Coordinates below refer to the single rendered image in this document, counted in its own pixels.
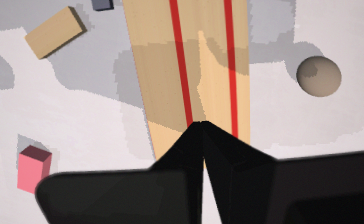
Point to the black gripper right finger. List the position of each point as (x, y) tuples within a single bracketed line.
[(252, 187)]

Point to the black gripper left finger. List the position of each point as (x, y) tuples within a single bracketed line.
[(169, 191)]

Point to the tan rectangular block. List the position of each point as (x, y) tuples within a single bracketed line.
[(55, 33)]

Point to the pink rectangular block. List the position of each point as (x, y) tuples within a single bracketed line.
[(34, 165)]

